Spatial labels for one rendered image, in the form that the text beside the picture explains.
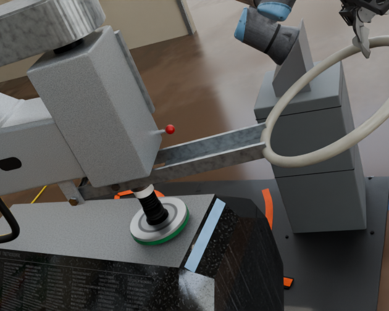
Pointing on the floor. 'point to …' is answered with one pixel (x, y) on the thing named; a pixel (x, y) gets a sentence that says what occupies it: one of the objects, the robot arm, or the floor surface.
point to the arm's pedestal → (349, 165)
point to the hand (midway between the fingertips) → (388, 39)
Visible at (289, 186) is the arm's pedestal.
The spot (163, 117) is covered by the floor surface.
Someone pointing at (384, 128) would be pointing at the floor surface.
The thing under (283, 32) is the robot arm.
